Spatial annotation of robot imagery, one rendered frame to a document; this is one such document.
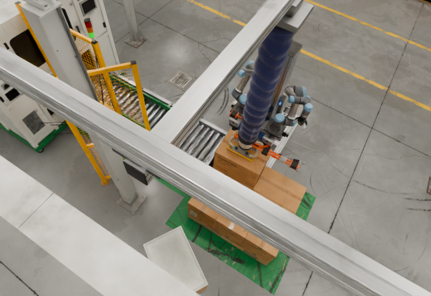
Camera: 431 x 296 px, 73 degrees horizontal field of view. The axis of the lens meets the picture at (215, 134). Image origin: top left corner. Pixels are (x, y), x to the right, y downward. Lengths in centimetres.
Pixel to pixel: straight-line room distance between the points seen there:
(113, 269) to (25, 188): 35
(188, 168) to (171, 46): 542
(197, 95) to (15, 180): 73
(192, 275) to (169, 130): 205
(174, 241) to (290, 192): 165
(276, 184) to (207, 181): 308
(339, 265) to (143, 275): 51
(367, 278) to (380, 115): 528
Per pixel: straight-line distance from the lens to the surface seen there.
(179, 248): 309
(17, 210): 98
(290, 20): 212
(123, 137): 101
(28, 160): 519
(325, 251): 92
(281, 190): 395
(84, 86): 240
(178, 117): 123
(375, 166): 539
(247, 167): 353
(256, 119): 291
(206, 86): 134
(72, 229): 90
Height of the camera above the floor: 403
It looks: 56 degrees down
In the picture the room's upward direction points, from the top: 7 degrees clockwise
